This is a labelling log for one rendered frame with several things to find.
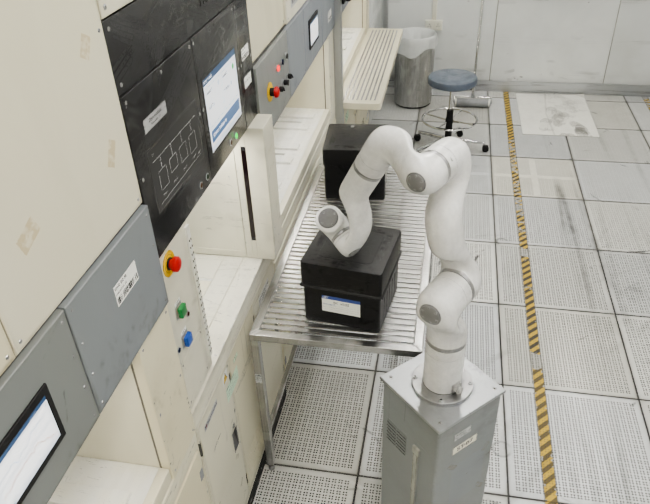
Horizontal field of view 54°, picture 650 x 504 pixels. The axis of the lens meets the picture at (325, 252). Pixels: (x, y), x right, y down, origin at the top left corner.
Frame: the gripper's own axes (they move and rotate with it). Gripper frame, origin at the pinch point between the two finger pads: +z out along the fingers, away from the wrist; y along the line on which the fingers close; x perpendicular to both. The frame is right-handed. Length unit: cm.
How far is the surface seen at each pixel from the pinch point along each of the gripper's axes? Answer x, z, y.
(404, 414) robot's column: 53, -3, -29
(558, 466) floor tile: 66, 81, -84
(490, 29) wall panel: -266, 332, -2
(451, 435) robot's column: 55, -7, -44
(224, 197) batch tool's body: -7.4, -5.2, 47.6
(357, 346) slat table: 34.8, 5.0, -8.3
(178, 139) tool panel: -5, -76, 28
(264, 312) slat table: 29.5, 9.6, 28.9
